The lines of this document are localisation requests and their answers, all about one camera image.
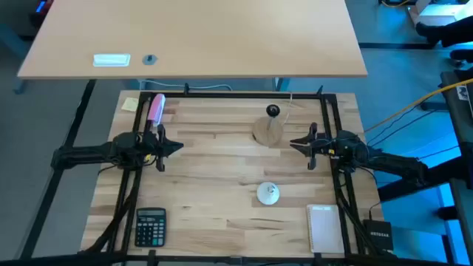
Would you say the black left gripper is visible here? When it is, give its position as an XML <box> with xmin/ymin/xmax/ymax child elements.
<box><xmin>140</xmin><ymin>124</ymin><xmax>184</xmax><ymax>172</ymax></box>

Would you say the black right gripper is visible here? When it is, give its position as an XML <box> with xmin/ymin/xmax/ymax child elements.
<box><xmin>290</xmin><ymin>122</ymin><xmax>337</xmax><ymax>171</ymax></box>

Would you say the lamp with round wooden base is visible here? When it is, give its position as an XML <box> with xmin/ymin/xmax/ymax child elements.
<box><xmin>252</xmin><ymin>104</ymin><xmax>285</xmax><ymax>148</ymax></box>

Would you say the pink and white stapler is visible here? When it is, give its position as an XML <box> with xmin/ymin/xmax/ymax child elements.
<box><xmin>146</xmin><ymin>93</ymin><xmax>166</xmax><ymax>128</ymax></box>

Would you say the yellow sticky note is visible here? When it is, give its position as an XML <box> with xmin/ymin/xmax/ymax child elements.
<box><xmin>120</xmin><ymin>97</ymin><xmax>140</xmax><ymax>113</ymax></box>

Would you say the black desk calculator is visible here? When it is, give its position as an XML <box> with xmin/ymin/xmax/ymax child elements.
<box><xmin>135</xmin><ymin>207</ymin><xmax>167</xmax><ymax>248</ymax></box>

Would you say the white spiral notebook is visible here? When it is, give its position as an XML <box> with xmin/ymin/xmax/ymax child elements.
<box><xmin>305</xmin><ymin>204</ymin><xmax>345</xmax><ymax>255</ymax></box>

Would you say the black rig base beam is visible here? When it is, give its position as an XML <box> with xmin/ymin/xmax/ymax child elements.
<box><xmin>376</xmin><ymin>157</ymin><xmax>473</xmax><ymax>202</ymax></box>
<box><xmin>20</xmin><ymin>79</ymin><xmax>97</xmax><ymax>259</ymax></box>

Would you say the tan wooden desk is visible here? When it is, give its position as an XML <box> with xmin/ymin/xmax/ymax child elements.
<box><xmin>17</xmin><ymin>0</ymin><xmax>369</xmax><ymax>81</ymax></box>

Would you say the person's foot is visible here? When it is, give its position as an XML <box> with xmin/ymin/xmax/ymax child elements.
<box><xmin>415</xmin><ymin>14</ymin><xmax>473</xmax><ymax>49</ymax></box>

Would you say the white box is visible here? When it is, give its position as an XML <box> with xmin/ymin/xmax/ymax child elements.
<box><xmin>408</xmin><ymin>0</ymin><xmax>473</xmax><ymax>27</ymax></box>

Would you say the thin white lamp cord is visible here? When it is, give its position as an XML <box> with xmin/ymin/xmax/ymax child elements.
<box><xmin>281</xmin><ymin>92</ymin><xmax>293</xmax><ymax>129</ymax></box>

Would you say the white cable under desk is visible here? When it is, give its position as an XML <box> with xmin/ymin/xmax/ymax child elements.
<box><xmin>140</xmin><ymin>79</ymin><xmax>234</xmax><ymax>92</ymax></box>

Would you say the black cable bundle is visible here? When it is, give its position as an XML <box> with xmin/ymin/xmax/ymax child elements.
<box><xmin>79</xmin><ymin>173</ymin><xmax>143</xmax><ymax>256</ymax></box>
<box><xmin>332</xmin><ymin>169</ymin><xmax>374</xmax><ymax>256</ymax></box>

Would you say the black metal table frame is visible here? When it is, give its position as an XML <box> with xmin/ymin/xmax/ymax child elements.
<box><xmin>79</xmin><ymin>90</ymin><xmax>396</xmax><ymax>266</ymax></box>

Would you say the dark floor cable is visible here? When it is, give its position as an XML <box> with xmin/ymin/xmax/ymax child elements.
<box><xmin>367</xmin><ymin>109</ymin><xmax>439</xmax><ymax>147</ymax></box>

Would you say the black network switch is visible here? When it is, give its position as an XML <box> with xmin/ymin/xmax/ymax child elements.
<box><xmin>362</xmin><ymin>219</ymin><xmax>395</xmax><ymax>252</ymax></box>

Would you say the long yellow cable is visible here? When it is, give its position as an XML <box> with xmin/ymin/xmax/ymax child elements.
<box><xmin>364</xmin><ymin>77</ymin><xmax>473</xmax><ymax>134</ymax></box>

